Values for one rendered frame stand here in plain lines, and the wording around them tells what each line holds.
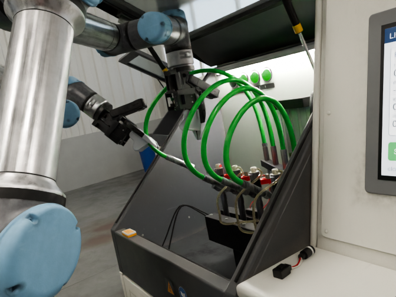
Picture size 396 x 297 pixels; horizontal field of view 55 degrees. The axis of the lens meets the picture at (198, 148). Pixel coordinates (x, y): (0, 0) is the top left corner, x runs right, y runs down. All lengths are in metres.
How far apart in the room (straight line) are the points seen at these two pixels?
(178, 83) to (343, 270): 0.62
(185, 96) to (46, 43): 0.55
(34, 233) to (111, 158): 7.56
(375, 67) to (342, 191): 0.25
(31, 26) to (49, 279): 0.33
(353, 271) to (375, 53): 0.41
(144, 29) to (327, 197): 0.58
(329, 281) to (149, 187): 0.80
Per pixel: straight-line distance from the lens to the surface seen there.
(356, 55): 0.84
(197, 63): 7.49
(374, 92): 0.80
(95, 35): 0.93
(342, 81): 0.85
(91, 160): 7.84
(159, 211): 1.42
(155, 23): 0.96
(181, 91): 1.04
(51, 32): 0.59
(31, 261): 0.47
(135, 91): 8.35
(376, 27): 0.83
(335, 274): 0.78
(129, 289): 1.39
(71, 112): 1.08
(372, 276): 0.78
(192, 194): 1.48
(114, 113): 1.20
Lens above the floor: 1.35
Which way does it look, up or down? 8 degrees down
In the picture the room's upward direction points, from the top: 10 degrees counter-clockwise
